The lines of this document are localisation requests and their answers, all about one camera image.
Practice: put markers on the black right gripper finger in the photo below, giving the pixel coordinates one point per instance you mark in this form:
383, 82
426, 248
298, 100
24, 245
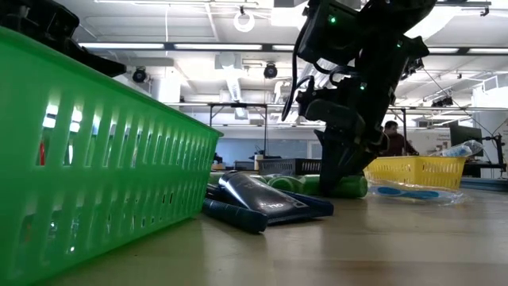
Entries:
337, 159

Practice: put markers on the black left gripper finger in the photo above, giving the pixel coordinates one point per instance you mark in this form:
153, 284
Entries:
99, 63

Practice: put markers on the clear packaged toothbrush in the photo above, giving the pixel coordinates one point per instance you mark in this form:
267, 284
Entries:
458, 151
405, 194

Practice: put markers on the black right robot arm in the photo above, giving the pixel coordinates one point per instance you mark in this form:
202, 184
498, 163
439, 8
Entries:
385, 39

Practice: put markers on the black round ceiling spotlight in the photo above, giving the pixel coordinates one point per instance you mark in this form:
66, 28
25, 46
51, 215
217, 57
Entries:
139, 75
270, 71

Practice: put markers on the black plastic basket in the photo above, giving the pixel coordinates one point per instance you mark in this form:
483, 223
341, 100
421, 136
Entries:
285, 167

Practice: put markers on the person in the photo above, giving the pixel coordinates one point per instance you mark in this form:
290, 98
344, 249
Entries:
397, 145

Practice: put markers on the yellow plastic basket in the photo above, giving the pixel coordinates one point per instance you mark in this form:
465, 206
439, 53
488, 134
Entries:
416, 171

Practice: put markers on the red plastic basket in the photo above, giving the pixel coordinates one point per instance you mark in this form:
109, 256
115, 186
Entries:
41, 155

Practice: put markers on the green plastic basket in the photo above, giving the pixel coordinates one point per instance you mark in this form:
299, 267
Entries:
119, 180

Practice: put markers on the long ceiling light strip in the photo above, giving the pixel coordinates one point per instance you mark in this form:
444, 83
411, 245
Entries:
218, 46

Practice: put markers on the black office desk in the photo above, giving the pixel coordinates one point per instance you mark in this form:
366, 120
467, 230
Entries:
488, 168

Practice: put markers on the black metal frame stand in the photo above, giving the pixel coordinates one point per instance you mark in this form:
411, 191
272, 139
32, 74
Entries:
238, 105

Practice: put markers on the black aluminium table frame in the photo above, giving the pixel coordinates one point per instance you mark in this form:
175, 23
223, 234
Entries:
488, 184

